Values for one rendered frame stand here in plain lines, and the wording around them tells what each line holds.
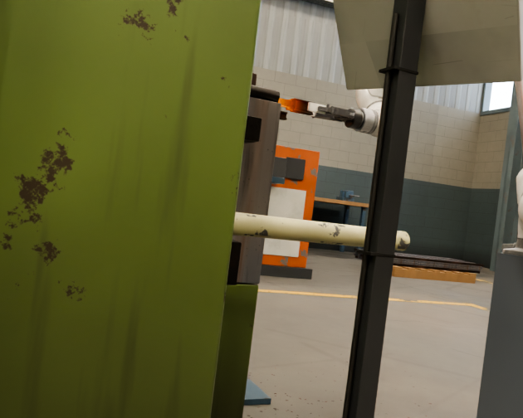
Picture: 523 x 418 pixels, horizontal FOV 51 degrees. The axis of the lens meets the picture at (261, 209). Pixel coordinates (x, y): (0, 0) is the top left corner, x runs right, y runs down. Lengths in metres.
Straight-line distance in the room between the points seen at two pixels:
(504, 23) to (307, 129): 8.84
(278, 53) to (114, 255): 8.96
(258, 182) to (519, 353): 1.09
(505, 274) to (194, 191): 1.30
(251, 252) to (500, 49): 0.70
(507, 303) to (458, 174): 9.49
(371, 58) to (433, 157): 9.99
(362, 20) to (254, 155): 0.41
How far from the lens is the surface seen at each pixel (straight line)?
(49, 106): 0.92
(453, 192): 11.36
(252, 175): 1.31
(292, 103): 1.90
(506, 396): 2.04
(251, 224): 1.06
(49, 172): 0.91
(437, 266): 7.23
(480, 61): 1.04
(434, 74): 1.07
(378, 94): 2.17
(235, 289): 1.32
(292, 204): 5.25
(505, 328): 2.01
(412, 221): 10.82
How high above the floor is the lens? 0.66
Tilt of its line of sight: level
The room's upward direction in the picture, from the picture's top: 7 degrees clockwise
